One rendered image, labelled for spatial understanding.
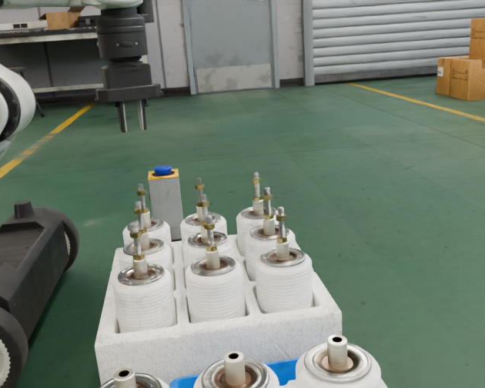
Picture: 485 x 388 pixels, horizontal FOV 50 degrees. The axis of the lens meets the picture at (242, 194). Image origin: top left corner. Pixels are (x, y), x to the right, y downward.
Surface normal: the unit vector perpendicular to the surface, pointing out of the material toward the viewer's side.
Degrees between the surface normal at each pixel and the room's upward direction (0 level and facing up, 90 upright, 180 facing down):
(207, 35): 90
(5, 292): 46
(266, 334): 90
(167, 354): 90
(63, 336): 0
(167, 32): 90
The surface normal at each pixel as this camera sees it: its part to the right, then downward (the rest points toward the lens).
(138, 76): 0.40, 0.25
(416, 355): -0.07, -0.95
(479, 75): 0.09, 0.29
